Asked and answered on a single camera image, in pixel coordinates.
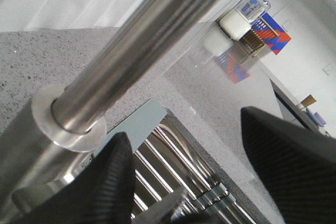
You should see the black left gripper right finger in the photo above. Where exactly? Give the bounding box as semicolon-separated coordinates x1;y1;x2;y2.
240;106;335;223

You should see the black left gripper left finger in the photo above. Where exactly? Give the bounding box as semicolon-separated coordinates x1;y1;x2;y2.
15;132;134;223

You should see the stainless steel faucet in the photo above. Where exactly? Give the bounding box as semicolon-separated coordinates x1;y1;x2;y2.
1;0;218;223

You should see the grey-green sink drying rack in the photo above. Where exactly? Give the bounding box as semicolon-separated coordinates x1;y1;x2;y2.
93;99;263;224

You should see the grey kitchen island cabinet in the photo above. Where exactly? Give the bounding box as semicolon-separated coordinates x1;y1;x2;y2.
270;80;331;137

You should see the blue and red patterned box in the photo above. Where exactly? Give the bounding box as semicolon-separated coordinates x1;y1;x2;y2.
240;13;291;55

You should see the clear jar with white lid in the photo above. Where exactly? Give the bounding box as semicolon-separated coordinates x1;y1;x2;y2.
219;0;271;41

